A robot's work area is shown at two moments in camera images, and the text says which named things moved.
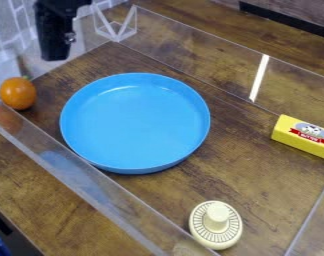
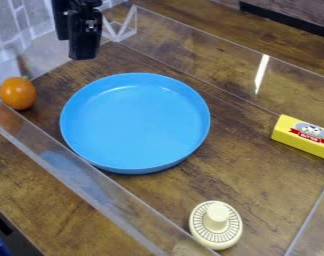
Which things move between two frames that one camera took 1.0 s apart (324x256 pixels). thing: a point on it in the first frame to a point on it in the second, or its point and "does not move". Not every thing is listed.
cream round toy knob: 215,225 does not move
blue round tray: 134,123 does not move
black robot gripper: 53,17 to 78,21
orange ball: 16,93 does not move
